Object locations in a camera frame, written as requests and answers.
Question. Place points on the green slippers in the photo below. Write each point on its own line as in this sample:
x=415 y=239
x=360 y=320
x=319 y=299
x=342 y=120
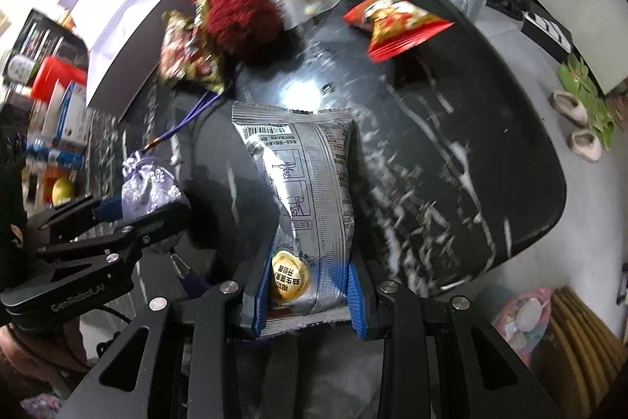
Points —
x=574 y=77

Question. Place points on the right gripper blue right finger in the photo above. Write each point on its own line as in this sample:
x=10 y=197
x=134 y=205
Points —
x=355 y=302

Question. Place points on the dark red fluffy scrunchie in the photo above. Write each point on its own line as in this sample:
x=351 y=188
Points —
x=243 y=27

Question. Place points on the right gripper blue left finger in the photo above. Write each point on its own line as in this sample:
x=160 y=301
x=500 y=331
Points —
x=261 y=282

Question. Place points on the brown green snack packet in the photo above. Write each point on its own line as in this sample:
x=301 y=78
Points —
x=189 y=54

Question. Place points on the red plastic canister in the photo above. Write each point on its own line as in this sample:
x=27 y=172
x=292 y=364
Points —
x=51 y=72

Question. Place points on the silver foil snack packet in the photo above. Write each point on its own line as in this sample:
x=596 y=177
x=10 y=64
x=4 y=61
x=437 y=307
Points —
x=303 y=159

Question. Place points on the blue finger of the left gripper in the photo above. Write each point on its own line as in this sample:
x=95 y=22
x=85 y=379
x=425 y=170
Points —
x=110 y=209

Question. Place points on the person hand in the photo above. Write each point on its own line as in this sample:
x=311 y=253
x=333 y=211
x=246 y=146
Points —
x=60 y=347

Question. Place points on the lavender sachet pouch with tassel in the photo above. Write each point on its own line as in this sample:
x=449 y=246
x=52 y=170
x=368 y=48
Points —
x=149 y=186

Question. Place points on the blue white medicine box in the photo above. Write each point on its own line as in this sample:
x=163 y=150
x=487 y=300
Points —
x=70 y=117

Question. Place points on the black printed package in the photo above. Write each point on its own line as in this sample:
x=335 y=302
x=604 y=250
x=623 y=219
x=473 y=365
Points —
x=41 y=37

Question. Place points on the beige slipper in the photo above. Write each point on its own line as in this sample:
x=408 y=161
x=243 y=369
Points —
x=570 y=107
x=586 y=144

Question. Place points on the red orange snack packet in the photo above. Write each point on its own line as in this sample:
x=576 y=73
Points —
x=395 y=26

